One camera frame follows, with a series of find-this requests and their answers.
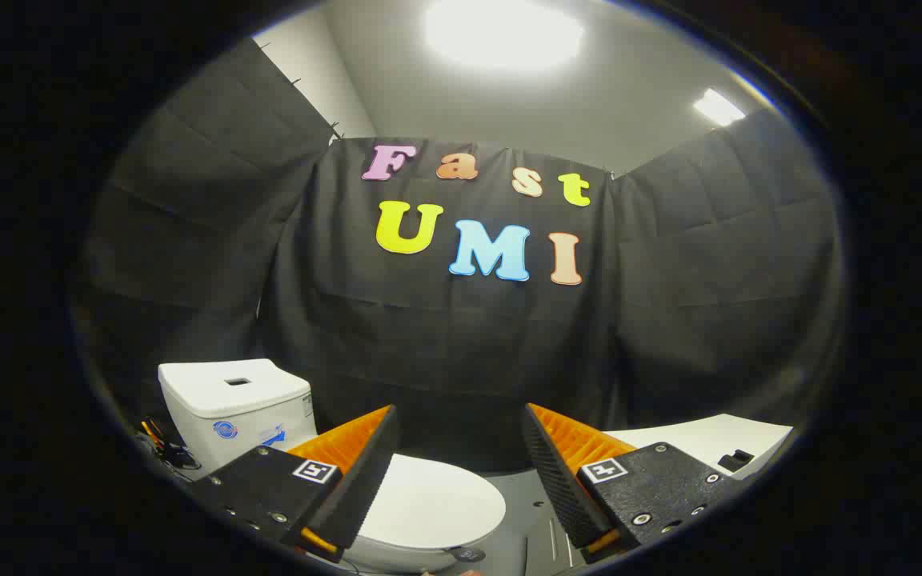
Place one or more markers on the white ceramic toilet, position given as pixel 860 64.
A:
pixel 221 400

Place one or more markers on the large ceiling light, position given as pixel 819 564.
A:
pixel 503 34

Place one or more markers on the white toilet lid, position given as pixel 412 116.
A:
pixel 437 500

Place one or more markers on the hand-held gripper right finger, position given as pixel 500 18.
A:
pixel 557 480

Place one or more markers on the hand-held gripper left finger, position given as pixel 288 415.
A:
pixel 365 480

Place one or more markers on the small ceiling light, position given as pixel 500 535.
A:
pixel 719 107

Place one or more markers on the black backdrop cloth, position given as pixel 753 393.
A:
pixel 445 352

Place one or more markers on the white panelled cabinet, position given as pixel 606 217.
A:
pixel 693 438

